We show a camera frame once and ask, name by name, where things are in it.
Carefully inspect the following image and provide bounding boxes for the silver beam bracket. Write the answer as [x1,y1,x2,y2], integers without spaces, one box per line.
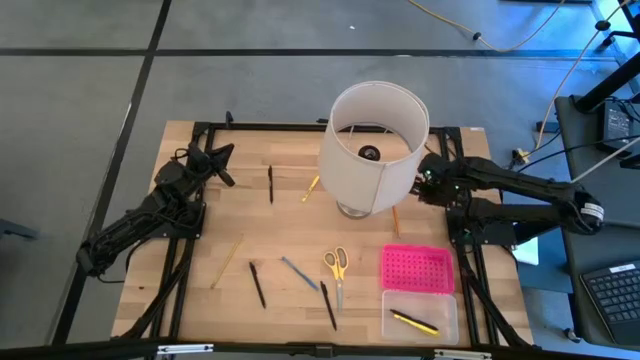
[156,342,215,356]
[432,348,494,360]

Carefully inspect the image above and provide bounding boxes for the white shade silver table lamp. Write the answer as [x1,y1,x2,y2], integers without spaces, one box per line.
[317,80,431,220]

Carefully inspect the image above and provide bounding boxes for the light wooden stick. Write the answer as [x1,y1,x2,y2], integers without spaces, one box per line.
[209,233,245,290]

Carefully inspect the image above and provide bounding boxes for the black stand leg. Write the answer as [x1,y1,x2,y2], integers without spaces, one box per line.
[573,62,640,114]

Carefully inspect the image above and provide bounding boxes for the blue pen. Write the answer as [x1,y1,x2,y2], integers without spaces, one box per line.
[280,256,320,292]

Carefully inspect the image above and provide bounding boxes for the grey chair foot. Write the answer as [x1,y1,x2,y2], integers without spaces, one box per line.
[0,218,40,241]

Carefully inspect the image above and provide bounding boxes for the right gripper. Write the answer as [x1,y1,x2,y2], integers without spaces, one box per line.
[412,153,471,207]

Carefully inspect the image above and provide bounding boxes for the dark grey side table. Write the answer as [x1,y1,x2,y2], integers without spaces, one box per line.
[553,93,640,226]
[560,218,640,351]

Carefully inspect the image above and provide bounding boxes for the black camera rig beam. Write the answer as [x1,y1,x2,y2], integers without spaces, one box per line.
[0,338,640,360]

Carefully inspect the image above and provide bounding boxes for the black pen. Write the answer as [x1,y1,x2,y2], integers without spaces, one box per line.
[319,280,339,332]
[389,308,440,332]
[248,261,268,310]

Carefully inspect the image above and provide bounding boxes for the pink perforated box lid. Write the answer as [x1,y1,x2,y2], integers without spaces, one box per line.
[380,243,456,295]

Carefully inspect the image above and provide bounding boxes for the cream cable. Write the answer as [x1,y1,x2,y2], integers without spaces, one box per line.
[534,0,634,151]

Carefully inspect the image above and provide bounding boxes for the yellow handled scissors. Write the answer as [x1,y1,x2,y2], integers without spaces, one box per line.
[322,245,350,314]

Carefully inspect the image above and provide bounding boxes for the black aluminium table frame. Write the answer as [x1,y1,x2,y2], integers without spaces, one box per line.
[112,119,534,351]

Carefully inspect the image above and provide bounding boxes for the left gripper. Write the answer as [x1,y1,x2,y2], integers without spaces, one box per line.
[184,141,237,189]

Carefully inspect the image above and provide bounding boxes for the yellow extension cord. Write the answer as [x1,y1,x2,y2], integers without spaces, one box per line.
[407,0,569,54]

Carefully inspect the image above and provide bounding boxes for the black laptop keyboard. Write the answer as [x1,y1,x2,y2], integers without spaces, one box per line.
[579,260,640,347]

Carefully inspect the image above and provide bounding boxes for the white paper sheet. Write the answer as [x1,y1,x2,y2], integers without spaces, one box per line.
[512,235,541,267]

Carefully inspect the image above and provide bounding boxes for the clear plastic supply box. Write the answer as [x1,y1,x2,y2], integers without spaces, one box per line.
[380,289,460,347]

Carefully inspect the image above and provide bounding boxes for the black power adapter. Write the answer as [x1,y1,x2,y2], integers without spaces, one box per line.
[599,99,635,154]

